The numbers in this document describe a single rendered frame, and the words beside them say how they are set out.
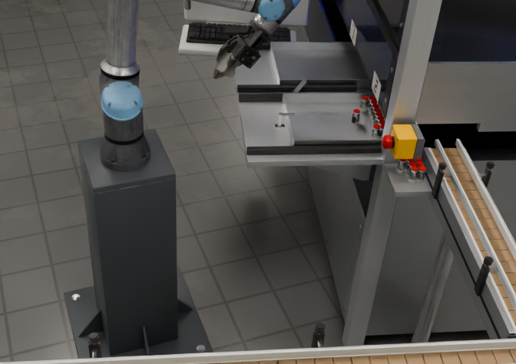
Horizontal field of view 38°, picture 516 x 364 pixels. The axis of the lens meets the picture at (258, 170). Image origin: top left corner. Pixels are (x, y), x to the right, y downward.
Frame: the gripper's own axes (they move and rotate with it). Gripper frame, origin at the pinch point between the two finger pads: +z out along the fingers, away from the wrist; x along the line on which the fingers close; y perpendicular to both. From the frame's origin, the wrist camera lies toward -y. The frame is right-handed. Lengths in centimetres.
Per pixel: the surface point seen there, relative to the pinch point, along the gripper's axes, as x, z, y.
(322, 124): 28.9, -10.2, 19.6
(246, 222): 86, 54, -37
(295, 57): 34.3, -17.0, -21.0
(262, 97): 17.8, -2.8, 2.6
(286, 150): 15.5, 0.2, 31.0
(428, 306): 70, 8, 66
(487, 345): 21, -9, 114
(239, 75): 17.3, -1.0, -15.0
